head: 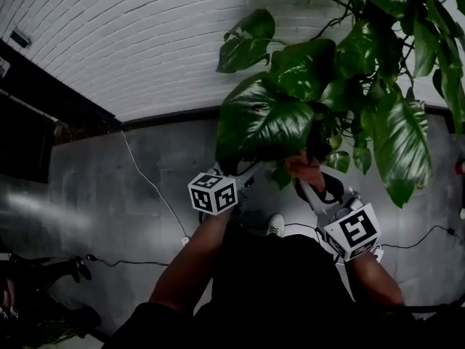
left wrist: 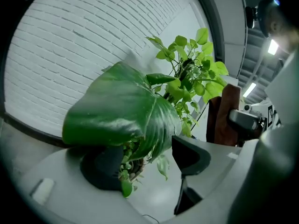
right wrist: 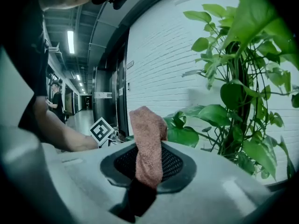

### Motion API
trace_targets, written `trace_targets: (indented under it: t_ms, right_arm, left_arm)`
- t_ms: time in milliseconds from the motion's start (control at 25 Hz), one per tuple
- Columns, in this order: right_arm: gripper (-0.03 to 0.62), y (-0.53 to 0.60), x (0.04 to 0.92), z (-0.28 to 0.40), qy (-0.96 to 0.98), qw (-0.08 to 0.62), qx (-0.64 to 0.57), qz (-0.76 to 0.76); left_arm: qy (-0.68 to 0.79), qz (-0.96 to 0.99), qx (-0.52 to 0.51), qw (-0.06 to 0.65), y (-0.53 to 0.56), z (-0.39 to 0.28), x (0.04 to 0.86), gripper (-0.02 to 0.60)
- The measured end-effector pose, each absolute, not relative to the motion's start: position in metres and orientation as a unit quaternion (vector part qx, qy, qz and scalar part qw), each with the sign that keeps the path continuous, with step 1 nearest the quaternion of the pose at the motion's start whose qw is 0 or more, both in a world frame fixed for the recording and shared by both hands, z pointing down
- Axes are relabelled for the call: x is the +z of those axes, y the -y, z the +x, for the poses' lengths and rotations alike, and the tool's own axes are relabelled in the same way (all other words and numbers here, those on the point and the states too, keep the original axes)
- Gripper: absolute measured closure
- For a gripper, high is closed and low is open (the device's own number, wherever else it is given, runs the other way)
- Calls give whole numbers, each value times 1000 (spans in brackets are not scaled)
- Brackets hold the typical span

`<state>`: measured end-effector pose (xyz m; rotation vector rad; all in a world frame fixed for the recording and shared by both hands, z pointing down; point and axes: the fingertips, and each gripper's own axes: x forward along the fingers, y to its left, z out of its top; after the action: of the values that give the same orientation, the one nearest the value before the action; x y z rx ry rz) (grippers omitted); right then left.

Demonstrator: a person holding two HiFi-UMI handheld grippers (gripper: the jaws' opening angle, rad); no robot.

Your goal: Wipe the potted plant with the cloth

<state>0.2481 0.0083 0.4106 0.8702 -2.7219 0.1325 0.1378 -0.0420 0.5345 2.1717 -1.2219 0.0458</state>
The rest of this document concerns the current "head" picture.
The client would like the black tripod stand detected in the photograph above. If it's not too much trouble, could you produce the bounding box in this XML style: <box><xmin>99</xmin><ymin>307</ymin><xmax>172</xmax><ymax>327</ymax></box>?
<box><xmin>0</xmin><ymin>251</ymin><xmax>94</xmax><ymax>294</ymax></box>

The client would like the thin white cable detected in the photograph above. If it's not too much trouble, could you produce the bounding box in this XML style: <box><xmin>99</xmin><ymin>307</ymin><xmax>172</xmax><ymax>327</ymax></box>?
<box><xmin>121</xmin><ymin>129</ymin><xmax>191</xmax><ymax>247</ymax></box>

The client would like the black baseboard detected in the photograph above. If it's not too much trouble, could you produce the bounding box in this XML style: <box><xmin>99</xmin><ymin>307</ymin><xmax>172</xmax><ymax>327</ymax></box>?
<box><xmin>121</xmin><ymin>103</ymin><xmax>465</xmax><ymax>132</ymax></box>

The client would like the dark mesh bag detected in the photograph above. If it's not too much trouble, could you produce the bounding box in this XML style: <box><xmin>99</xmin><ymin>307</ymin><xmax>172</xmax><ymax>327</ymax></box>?
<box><xmin>0</xmin><ymin>296</ymin><xmax>102</xmax><ymax>349</ymax></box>

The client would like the person's left forearm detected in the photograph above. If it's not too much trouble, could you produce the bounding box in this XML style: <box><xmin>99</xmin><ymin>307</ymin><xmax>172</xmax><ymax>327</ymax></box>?
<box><xmin>147</xmin><ymin>209</ymin><xmax>238</xmax><ymax>318</ymax></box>

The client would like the green broad-leaf plant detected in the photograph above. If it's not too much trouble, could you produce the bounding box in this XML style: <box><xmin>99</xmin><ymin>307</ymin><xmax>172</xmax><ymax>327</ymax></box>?
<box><xmin>214</xmin><ymin>0</ymin><xmax>465</xmax><ymax>209</ymax></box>

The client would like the person's white shoe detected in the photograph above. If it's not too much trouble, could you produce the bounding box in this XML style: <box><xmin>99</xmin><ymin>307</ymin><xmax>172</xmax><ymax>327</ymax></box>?
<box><xmin>266</xmin><ymin>212</ymin><xmax>286</xmax><ymax>238</ymax></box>

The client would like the person's right forearm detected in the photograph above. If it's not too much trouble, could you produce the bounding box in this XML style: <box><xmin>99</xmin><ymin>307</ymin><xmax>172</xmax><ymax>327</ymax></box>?
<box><xmin>341</xmin><ymin>248</ymin><xmax>407</xmax><ymax>309</ymax></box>

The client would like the thin black cable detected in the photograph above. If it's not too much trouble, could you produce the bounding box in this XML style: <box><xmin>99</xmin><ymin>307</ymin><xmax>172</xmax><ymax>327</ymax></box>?
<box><xmin>86</xmin><ymin>253</ymin><xmax>171</xmax><ymax>268</ymax></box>
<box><xmin>380</xmin><ymin>225</ymin><xmax>461</xmax><ymax>250</ymax></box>
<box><xmin>283</xmin><ymin>222</ymin><xmax>323</xmax><ymax>245</ymax></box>

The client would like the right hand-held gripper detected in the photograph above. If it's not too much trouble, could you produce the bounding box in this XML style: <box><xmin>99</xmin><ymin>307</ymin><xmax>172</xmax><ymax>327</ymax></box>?
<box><xmin>294</xmin><ymin>172</ymin><xmax>382</xmax><ymax>262</ymax></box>

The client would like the pink cloth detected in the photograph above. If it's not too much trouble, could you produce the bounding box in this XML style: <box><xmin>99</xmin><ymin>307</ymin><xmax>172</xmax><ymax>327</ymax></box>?
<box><xmin>284</xmin><ymin>150</ymin><xmax>327</xmax><ymax>196</ymax></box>

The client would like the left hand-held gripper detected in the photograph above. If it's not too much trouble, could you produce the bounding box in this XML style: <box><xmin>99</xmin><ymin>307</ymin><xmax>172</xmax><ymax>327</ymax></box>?
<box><xmin>187</xmin><ymin>160</ymin><xmax>264</xmax><ymax>217</ymax></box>

